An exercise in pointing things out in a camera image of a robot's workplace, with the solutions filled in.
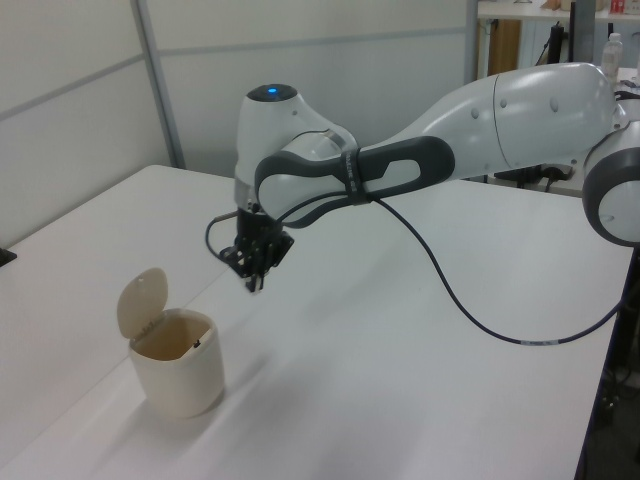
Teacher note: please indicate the grey partition post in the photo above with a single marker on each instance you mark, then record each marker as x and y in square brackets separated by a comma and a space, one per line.
[160, 85]
[472, 40]

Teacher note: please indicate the small white bin with lid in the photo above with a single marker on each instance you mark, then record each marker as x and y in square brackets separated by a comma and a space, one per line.
[175, 380]

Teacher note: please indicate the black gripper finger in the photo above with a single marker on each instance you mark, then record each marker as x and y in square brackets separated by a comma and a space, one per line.
[272, 255]
[245, 260]

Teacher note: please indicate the clear plastic bottle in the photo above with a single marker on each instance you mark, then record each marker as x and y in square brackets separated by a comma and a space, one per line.
[612, 55]

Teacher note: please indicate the black table clamp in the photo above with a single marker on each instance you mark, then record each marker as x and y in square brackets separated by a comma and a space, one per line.
[6, 257]

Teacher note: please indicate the white desk with wood panel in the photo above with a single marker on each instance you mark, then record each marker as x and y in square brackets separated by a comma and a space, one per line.
[505, 45]

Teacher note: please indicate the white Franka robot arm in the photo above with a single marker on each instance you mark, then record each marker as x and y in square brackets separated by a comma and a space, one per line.
[540, 115]

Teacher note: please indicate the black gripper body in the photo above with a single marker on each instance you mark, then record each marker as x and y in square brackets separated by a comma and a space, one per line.
[257, 230]

